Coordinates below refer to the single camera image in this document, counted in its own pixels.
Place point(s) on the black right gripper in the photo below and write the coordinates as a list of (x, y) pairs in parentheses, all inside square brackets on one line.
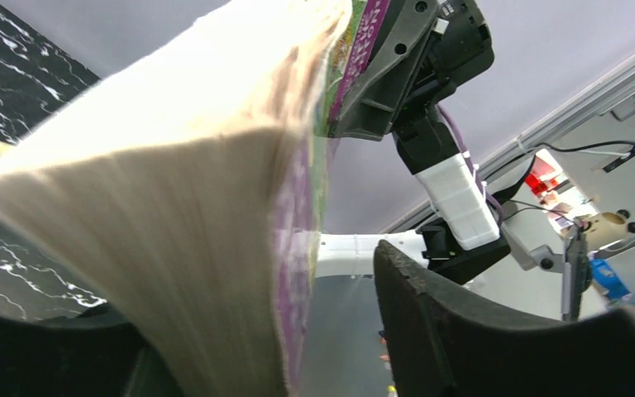
[(389, 40)]

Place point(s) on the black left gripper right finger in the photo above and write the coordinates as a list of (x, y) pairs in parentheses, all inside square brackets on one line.
[(444, 340)]

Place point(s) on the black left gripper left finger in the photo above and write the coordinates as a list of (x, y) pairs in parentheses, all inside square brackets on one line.
[(97, 353)]

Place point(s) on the purple Treehouse book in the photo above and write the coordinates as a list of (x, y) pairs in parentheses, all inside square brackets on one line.
[(185, 188)]

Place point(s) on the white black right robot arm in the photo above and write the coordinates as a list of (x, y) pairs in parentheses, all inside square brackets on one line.
[(464, 239)]

